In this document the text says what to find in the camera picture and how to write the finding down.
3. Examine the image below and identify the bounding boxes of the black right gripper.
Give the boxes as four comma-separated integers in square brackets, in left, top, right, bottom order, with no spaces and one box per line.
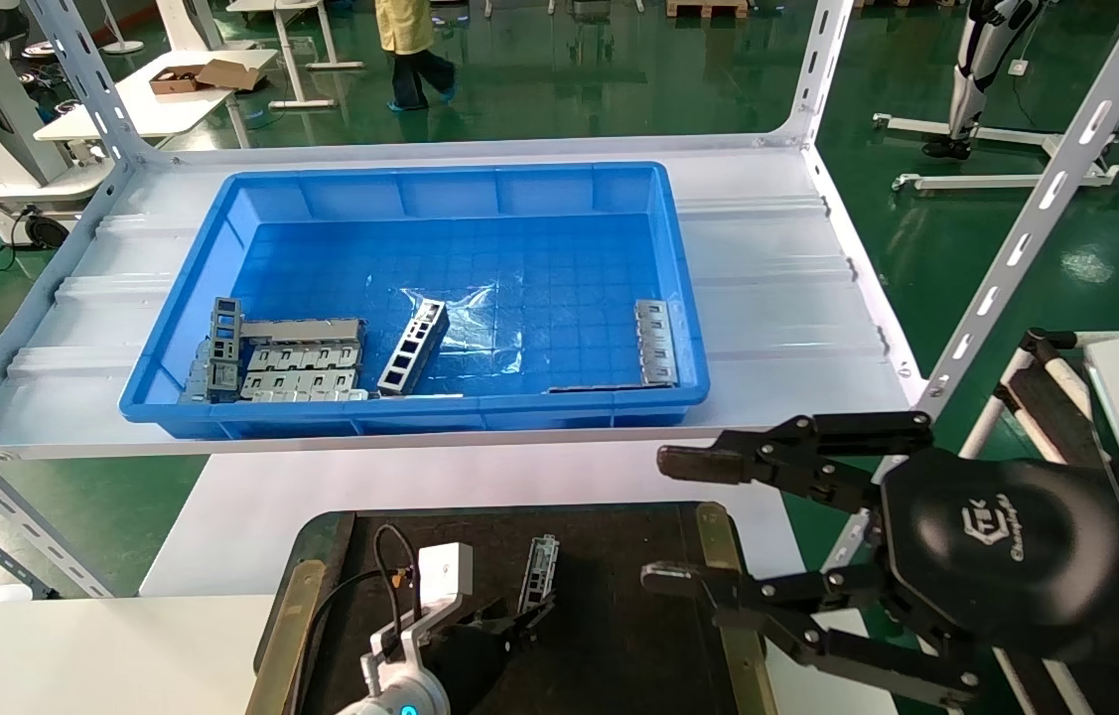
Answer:
[640,409,1119,709]

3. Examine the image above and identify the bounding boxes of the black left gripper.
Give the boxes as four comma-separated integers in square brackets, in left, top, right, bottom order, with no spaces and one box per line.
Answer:
[430,594,560,715]

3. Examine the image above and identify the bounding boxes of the grey perforated metal channel part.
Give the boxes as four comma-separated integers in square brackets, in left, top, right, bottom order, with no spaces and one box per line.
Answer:
[377,300,449,397]

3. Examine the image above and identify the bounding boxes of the flat slotted metal plate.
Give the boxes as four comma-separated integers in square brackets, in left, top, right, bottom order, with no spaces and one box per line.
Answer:
[634,299,680,386]

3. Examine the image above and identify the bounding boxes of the white tube cart with pads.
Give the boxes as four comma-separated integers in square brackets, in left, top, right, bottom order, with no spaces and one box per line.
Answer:
[956,328,1116,468]

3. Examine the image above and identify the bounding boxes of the clear plastic film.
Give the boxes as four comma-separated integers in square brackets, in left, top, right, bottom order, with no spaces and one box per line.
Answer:
[400,286,526,376]

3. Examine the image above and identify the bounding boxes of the white slotted-angle shelf rack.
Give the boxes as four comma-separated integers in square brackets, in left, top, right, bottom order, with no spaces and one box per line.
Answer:
[0,0,1119,601]

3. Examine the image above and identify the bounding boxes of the plain grey metal bar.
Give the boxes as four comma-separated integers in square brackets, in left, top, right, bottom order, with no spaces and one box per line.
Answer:
[241,318,367,345]

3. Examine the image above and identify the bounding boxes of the white wheeled floor stand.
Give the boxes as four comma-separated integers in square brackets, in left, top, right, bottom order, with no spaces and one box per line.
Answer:
[872,112,1119,193]

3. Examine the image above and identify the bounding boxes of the blue plastic bin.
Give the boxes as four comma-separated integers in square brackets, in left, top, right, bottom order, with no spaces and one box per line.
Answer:
[119,162,711,441]

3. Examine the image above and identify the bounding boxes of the white humanoid robot legs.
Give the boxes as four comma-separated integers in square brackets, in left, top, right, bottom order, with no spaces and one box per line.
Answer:
[924,0,1047,160]

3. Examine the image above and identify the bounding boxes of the walking person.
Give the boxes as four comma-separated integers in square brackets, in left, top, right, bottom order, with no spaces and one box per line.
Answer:
[373,0,459,113]

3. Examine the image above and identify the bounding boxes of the white work table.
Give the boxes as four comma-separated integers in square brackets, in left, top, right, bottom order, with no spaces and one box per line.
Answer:
[33,48,280,150]

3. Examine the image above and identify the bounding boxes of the brown cardboard box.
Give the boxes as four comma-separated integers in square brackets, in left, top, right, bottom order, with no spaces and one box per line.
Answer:
[149,60,262,96]

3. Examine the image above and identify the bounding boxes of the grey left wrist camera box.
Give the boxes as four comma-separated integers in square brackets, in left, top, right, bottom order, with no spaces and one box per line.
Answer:
[416,542,475,609]

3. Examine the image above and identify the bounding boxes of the black container with brass handles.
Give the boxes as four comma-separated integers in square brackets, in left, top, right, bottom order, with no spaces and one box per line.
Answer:
[246,501,778,715]

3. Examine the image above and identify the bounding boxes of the silver camera mount bracket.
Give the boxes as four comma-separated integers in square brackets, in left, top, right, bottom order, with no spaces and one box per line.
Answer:
[360,594,467,696]

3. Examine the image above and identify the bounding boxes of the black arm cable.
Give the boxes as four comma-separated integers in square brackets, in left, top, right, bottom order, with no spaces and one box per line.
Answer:
[306,523,424,715]

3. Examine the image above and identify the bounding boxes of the dark grey perforated metal bracket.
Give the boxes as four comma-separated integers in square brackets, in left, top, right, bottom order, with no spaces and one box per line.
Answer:
[207,296,244,402]

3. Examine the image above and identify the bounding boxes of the white table leg frame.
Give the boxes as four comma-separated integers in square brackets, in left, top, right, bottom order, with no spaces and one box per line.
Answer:
[226,0,366,110]

